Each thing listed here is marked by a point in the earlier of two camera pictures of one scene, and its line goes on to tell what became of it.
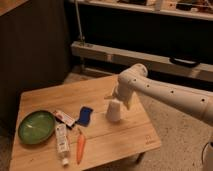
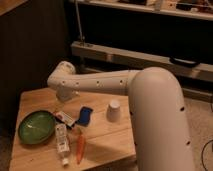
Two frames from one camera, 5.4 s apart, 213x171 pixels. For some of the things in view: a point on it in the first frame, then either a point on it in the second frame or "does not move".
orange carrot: [80, 145] does not move
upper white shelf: [190, 9] does not move
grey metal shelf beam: [153, 62] does not move
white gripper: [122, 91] -> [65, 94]
